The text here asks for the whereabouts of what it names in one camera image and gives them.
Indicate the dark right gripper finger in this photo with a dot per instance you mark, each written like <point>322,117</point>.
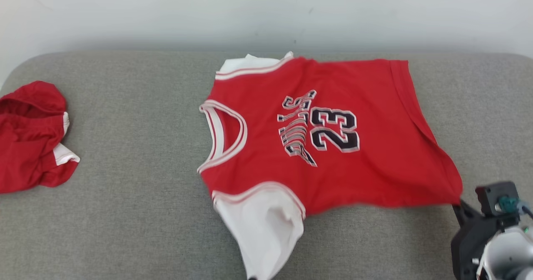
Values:
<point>467,214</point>

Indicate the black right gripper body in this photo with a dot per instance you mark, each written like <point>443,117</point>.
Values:
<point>468,246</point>

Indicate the red Bulls 23 jersey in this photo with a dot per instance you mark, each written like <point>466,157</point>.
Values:
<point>374,167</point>

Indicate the red shorts white waistband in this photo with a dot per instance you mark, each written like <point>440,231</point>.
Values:
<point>29,146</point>

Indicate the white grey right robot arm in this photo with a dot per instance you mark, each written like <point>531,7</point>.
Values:
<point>510,251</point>

